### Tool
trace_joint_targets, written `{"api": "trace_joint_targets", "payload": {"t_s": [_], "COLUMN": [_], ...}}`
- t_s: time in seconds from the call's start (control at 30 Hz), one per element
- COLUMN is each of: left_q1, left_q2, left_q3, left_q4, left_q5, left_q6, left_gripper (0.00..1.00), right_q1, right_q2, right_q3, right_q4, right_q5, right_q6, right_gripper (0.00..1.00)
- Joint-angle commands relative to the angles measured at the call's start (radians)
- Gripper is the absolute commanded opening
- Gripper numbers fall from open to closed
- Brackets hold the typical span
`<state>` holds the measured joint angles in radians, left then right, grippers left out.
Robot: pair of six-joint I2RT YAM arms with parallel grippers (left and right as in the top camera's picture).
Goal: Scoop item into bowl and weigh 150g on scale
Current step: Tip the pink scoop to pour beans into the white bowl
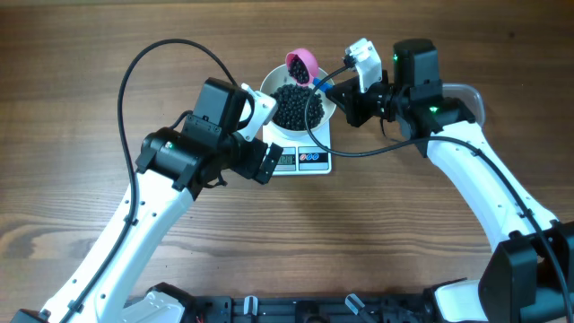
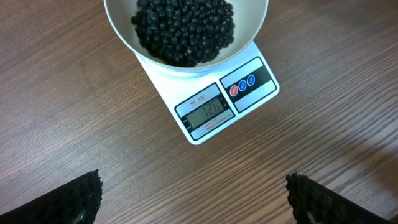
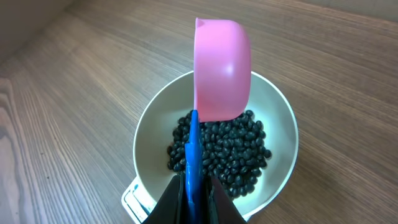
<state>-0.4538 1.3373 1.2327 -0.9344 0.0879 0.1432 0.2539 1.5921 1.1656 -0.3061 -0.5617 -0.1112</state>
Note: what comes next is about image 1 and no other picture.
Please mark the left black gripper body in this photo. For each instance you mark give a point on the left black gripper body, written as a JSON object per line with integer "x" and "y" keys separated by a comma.
{"x": 269, "y": 162}

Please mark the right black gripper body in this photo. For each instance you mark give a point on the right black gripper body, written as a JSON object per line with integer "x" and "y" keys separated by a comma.
{"x": 352, "y": 104}

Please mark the pink scoop with blue handle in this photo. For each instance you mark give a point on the pink scoop with blue handle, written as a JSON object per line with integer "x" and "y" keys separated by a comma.
{"x": 310, "y": 62}

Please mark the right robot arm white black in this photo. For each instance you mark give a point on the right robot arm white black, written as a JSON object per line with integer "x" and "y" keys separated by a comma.
{"x": 529, "y": 277}

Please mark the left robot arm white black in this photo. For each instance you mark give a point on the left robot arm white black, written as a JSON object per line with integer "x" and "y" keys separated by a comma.
{"x": 171, "y": 170}

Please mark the white digital kitchen scale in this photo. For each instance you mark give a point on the white digital kitchen scale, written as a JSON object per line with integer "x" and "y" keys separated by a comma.
{"x": 301, "y": 156}

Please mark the black beans in bowl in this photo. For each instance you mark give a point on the black beans in bowl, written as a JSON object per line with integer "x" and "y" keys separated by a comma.
{"x": 295, "y": 103}

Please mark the white round bowl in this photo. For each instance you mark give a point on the white round bowl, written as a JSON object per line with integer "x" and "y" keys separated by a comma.
{"x": 279, "y": 77}

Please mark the black beans in scoop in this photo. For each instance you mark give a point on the black beans in scoop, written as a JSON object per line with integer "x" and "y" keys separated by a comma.
{"x": 298, "y": 71}

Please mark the clear plastic food container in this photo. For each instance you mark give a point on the clear plastic food container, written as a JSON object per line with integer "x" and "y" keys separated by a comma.
{"x": 469, "y": 96}

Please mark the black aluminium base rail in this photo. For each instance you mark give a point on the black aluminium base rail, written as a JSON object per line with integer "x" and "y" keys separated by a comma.
{"x": 351, "y": 308}

